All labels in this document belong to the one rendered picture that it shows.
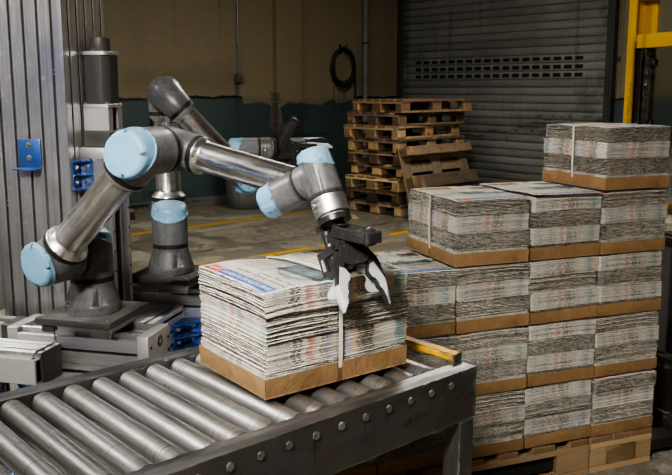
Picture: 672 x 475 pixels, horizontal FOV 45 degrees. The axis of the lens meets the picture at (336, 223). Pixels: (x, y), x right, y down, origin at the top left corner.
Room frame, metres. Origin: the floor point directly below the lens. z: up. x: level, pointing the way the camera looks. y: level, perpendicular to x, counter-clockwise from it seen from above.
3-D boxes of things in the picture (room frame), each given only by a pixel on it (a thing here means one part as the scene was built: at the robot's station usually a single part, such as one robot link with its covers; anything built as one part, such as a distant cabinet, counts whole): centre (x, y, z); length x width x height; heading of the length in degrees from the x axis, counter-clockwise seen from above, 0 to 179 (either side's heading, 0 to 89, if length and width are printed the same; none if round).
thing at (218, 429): (1.57, 0.32, 0.77); 0.47 x 0.05 x 0.05; 41
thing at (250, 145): (2.84, 0.32, 1.21); 0.11 x 0.08 x 0.09; 102
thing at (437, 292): (2.81, -0.34, 0.42); 1.17 x 0.39 x 0.83; 111
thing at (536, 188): (2.95, -0.74, 1.06); 0.37 x 0.28 x 0.01; 22
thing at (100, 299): (2.18, 0.67, 0.87); 0.15 x 0.15 x 0.10
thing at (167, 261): (2.66, 0.55, 0.87); 0.15 x 0.15 x 0.10
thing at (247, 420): (1.61, 0.27, 0.77); 0.47 x 0.05 x 0.05; 41
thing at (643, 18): (3.53, -1.30, 0.97); 0.09 x 0.09 x 1.75; 21
